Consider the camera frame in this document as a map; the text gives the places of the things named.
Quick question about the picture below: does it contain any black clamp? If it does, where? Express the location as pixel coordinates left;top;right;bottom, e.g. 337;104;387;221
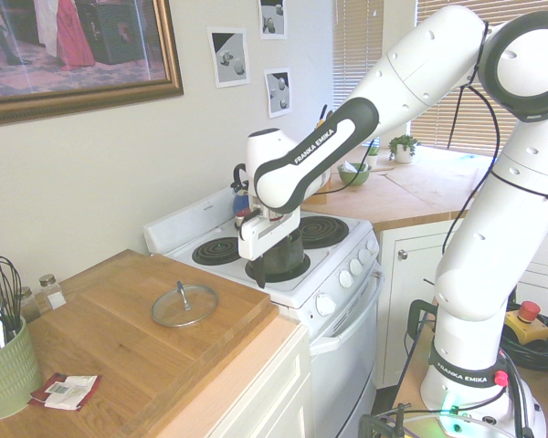
358;401;412;438

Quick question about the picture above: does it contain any yellow emergency stop button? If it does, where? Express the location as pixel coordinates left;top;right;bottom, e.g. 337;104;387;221
504;300;548;346

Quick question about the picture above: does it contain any glass pot lid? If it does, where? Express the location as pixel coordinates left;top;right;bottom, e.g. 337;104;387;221
151;280;219;329

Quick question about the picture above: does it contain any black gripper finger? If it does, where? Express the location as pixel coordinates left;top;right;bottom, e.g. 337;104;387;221
245;255;268;290

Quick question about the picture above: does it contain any glass spice jar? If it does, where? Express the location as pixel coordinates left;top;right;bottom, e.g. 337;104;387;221
17;286;42;323
38;273;68;312

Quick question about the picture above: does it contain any white cabinet with knob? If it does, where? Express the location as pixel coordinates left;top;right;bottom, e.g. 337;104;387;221
374;218;548;389

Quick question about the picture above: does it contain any green bowl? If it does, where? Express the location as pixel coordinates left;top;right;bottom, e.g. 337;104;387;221
336;162;374;187

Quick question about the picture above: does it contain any leafy plant in white pot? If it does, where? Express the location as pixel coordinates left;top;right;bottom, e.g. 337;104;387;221
387;134;421;164

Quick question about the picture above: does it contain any black wire whisk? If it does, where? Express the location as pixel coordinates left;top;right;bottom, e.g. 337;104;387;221
0;231;24;337

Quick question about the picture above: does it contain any black cable coil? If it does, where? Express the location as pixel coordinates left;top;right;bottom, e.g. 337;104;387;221
501;314;548;373

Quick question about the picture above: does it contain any white panelled counter cabinet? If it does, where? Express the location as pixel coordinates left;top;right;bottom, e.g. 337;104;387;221
200;318;314;438

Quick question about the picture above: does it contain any white electric stove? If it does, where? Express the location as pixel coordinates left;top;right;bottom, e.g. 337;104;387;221
142;184;387;438

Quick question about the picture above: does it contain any red packet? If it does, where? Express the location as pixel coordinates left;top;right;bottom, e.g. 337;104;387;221
28;372;102;412

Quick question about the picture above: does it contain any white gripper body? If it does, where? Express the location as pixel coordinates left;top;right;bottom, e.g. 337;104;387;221
237;208;302;262

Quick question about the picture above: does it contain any green ceramic utensil holder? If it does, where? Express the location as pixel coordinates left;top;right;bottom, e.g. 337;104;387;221
0;316;44;421

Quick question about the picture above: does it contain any white packet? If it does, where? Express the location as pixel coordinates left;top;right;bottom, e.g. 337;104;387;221
43;375;100;410

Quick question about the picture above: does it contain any wide window blind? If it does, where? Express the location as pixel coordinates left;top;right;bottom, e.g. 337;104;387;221
408;0;548;159

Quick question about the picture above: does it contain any gold framed painting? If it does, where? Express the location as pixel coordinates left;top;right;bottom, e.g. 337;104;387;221
0;0;184;129

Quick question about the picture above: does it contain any large wooden cutting board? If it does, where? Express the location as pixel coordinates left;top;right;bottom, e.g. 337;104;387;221
26;248;280;437

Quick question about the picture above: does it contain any narrow window blind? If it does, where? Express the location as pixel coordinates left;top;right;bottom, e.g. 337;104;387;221
332;0;384;148

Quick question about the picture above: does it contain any blue kettle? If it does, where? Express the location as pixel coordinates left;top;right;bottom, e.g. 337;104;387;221
231;162;253;221

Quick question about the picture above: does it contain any dark metal pot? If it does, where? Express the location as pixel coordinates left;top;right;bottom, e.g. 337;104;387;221
260;229;306;275

